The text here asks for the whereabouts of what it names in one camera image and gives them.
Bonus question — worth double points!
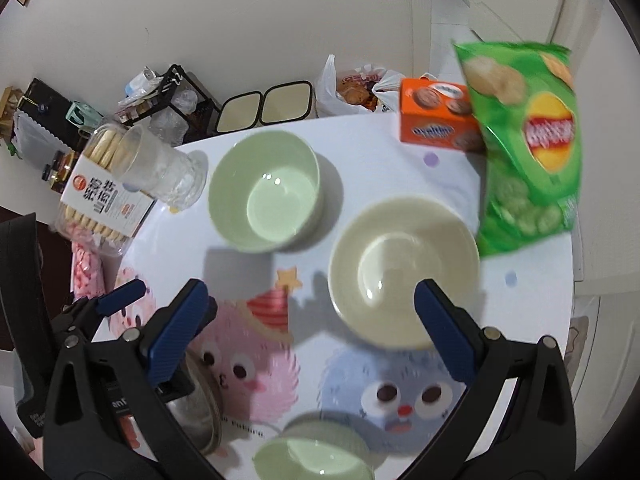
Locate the stainless steel bowl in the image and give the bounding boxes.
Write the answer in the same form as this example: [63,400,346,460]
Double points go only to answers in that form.
[167,350,224,455]

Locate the wide green ribbed bowl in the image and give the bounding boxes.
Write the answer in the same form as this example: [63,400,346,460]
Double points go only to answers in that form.
[253,420,375,480]

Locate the cream white ribbed bowl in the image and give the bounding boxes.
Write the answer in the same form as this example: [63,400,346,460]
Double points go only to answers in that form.
[328,195,480,350]

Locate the small green ribbed bowl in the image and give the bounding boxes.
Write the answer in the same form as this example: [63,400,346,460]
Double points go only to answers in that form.
[208,130,324,254]

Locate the pink snack bag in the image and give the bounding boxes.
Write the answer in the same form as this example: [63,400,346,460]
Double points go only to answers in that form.
[72,242,105,299]

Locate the clear biscuit cracker box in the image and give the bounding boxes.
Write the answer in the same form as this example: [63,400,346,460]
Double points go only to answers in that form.
[54,122,155,257]

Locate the clear drinking glass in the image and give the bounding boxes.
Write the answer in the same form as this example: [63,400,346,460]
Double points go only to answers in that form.
[111,125,208,211]

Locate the two-compartment lunch box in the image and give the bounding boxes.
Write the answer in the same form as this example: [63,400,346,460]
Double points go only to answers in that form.
[213,80,314,136]

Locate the orange Ovaltine box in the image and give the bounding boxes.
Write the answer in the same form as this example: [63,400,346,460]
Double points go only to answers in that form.
[399,78,485,153]

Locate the green Lays chips bag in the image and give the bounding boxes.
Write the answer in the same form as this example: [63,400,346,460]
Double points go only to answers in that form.
[454,41,582,257]

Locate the white bag with bread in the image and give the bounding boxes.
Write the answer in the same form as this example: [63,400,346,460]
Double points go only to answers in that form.
[314,54,405,117]

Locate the black wire rack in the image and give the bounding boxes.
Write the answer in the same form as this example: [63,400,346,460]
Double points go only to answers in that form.
[114,64,221,146]

